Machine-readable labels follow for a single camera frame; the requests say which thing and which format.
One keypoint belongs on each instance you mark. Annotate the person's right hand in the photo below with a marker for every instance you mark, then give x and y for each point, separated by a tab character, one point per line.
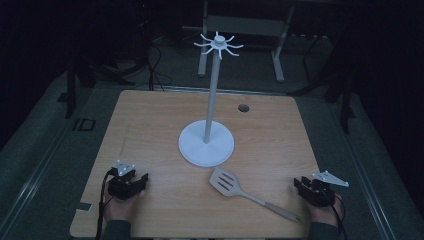
322	215

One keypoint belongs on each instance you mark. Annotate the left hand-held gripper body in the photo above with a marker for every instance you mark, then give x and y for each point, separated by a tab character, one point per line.
120	186

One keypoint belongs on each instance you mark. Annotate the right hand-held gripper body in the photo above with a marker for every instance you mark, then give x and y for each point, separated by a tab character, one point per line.
320	193

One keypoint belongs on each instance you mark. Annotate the white hook rack stand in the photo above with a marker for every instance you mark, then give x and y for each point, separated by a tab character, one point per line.
206	146

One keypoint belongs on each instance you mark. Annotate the black metal stand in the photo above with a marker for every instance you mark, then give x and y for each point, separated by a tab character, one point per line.
345	100
70	86

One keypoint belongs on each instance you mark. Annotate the white metal desk frame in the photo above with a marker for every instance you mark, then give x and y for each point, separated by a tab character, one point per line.
243	25

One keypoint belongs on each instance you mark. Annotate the person's left hand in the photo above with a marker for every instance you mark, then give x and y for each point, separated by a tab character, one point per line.
120	210

